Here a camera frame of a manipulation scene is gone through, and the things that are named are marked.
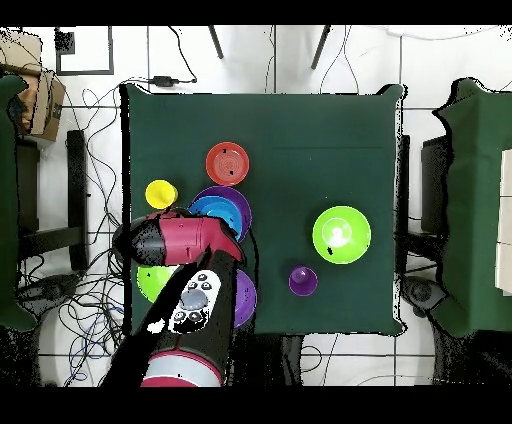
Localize purple plastic bowl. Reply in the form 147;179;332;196
233;268;258;330
190;185;253;241

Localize shallow ribbed blue bowl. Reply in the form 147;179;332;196
201;201;243;237

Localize orange ribbed plastic bowl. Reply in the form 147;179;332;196
205;141;251;187

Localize deep blue plastic bowl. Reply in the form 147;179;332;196
187;195;246;243

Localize green plastic bowl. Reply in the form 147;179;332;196
311;205;373;266
136;263;177;304

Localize purple plastic cup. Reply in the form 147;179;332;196
288;265;319;298

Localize yellow plastic cup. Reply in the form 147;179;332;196
144;179;180;210

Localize dark green tablecloth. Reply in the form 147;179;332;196
0;73;37;333
119;82;405;337
433;77;512;339

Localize black tripod leg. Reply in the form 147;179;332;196
310;25;332;70
207;25;225;60

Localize grey stand foot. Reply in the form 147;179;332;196
401;275;447;317

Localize black stand foot with knob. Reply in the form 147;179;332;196
15;271;85;306

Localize brown cardboard box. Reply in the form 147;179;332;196
0;31;67;143

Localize white boxes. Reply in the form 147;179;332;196
494;149;512;297

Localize black bench frame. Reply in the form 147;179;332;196
15;129;90;273

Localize black square frame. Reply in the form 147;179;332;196
54;25;115;76

